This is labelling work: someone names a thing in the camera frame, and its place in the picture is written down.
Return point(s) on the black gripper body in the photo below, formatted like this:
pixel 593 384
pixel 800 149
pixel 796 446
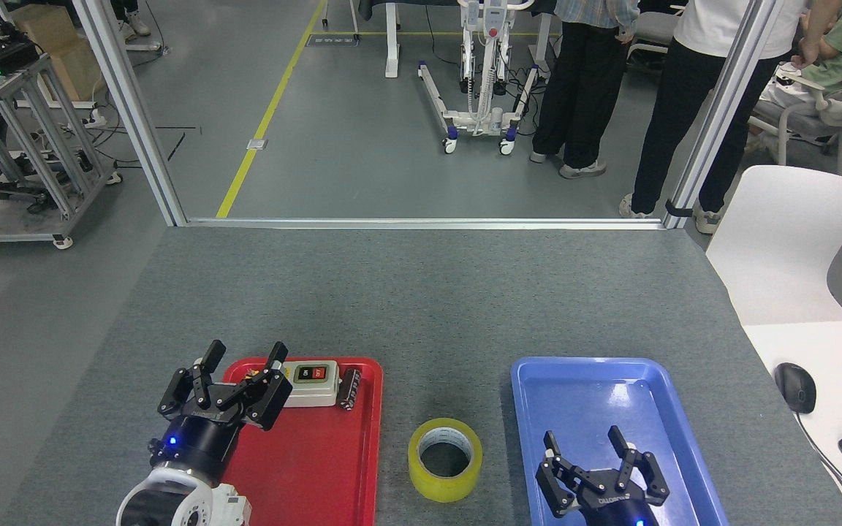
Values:
pixel 198 442
pixel 615 511

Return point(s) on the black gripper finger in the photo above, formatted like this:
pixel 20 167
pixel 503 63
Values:
pixel 647 475
pixel 275 394
pixel 556 482
pixel 180 391

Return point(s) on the yellow tape roll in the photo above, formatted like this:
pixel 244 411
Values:
pixel 446 491

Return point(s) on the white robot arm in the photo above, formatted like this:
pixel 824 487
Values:
pixel 165 504

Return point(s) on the white push button box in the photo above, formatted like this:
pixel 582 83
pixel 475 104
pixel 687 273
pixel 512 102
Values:
pixel 315 392

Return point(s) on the small black terminal block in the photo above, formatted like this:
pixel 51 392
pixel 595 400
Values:
pixel 351 389

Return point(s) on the blue plastic tray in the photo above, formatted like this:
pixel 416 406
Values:
pixel 574 402

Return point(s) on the red plastic tray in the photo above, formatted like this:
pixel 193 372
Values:
pixel 319 467

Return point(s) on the black computer mouse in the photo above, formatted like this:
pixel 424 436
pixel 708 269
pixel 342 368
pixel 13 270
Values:
pixel 795 387

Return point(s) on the metal floor plate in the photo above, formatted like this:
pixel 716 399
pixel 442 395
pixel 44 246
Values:
pixel 257 144

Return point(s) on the white plastic chair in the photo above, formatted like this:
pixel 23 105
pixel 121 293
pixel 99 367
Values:
pixel 779 248

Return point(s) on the white power strip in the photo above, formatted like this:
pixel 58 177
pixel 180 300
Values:
pixel 95 118

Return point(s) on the white stand on wheels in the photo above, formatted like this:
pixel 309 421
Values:
pixel 479 117

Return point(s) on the brown cardboard box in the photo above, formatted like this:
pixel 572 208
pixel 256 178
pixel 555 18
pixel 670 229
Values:
pixel 63 51

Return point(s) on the white table leg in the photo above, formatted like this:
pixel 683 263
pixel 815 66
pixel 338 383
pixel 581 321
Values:
pixel 392 44

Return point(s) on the small yellow black switch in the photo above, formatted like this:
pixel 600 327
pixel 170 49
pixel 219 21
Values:
pixel 253 373

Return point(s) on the silver aluminium rail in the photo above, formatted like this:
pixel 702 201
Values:
pixel 421 223

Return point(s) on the aluminium frame cart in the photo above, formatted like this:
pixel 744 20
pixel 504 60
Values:
pixel 48 139

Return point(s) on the silver aluminium post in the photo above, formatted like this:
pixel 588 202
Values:
pixel 721 109
pixel 129 109

